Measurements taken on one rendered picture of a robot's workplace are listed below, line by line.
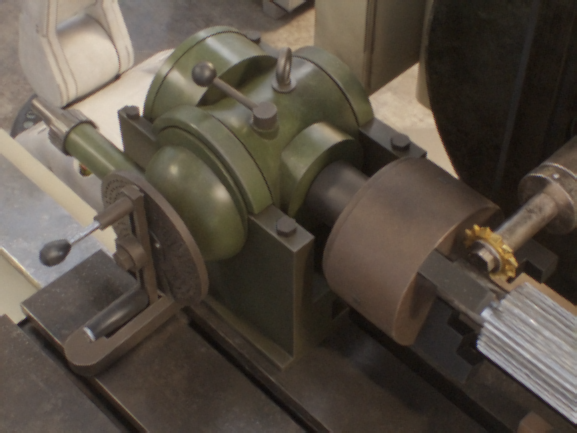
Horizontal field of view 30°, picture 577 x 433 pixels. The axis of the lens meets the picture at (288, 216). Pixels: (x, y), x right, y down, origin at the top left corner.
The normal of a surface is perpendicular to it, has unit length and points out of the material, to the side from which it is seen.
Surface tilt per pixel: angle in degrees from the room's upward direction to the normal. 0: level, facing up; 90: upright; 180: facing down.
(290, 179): 54
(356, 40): 90
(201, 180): 28
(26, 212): 0
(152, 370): 0
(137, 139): 90
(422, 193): 2
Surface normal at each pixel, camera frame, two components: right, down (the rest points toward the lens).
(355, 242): -0.58, 0.04
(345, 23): -0.72, 0.53
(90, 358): -0.04, -0.62
